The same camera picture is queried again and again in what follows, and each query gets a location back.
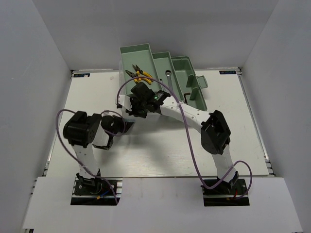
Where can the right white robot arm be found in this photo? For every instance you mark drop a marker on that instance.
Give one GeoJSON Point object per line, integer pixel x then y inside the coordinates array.
{"type": "Point", "coordinates": [213, 128]}

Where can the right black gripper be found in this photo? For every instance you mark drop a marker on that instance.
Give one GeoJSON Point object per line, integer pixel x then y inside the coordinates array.
{"type": "Point", "coordinates": [132, 112]}

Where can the blue label sticker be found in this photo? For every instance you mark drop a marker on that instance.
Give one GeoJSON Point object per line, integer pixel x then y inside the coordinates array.
{"type": "Point", "coordinates": [81, 75]}
{"type": "Point", "coordinates": [227, 72]}

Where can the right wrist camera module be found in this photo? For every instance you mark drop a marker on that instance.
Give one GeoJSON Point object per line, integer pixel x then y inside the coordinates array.
{"type": "Point", "coordinates": [123, 102]}

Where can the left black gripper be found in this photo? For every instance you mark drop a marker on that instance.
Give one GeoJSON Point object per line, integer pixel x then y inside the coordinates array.
{"type": "Point", "coordinates": [121, 120]}

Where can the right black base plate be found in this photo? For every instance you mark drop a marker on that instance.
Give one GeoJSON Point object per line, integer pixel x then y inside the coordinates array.
{"type": "Point", "coordinates": [220, 197]}

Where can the green cantilever toolbox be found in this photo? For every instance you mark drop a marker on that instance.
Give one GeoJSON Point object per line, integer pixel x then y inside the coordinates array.
{"type": "Point", "coordinates": [184, 78]}

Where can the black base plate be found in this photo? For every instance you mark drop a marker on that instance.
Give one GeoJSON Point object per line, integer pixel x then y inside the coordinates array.
{"type": "Point", "coordinates": [220, 197]}
{"type": "Point", "coordinates": [86, 194]}

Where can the left blue label sticker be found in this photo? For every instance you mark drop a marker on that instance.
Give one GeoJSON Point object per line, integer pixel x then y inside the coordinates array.
{"type": "Point", "coordinates": [81, 75]}

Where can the large silver ratchet wrench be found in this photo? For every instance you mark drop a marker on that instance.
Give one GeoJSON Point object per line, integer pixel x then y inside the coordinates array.
{"type": "Point", "coordinates": [169, 79]}

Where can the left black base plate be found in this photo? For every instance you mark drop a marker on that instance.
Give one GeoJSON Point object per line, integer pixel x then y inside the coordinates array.
{"type": "Point", "coordinates": [86, 194]}

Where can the bent brown hex key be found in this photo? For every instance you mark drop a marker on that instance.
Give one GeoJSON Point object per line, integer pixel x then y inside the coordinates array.
{"type": "Point", "coordinates": [185, 96]}

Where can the yellow-handled pliers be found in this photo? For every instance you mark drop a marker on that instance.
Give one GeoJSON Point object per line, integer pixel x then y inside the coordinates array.
{"type": "Point", "coordinates": [138, 78]}
{"type": "Point", "coordinates": [139, 71]}

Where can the right blue label sticker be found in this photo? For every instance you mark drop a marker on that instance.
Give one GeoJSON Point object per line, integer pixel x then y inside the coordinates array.
{"type": "Point", "coordinates": [227, 72]}

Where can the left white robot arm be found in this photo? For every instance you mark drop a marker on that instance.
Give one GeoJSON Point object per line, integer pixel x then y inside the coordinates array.
{"type": "Point", "coordinates": [86, 133]}

